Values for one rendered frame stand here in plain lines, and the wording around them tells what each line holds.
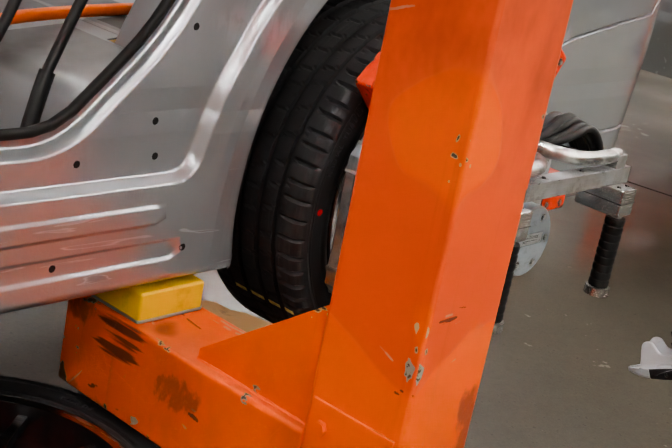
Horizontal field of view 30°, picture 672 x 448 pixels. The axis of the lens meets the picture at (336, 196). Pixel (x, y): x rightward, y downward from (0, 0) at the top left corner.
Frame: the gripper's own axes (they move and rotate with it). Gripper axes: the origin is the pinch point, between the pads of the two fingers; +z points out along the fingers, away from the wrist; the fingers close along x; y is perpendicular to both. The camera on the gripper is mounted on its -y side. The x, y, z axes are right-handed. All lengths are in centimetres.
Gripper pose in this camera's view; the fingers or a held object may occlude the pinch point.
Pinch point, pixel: (637, 372)
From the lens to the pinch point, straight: 217.9
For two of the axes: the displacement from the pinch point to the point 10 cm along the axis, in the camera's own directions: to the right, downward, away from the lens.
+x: -5.9, 1.3, -7.9
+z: -7.8, 1.3, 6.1
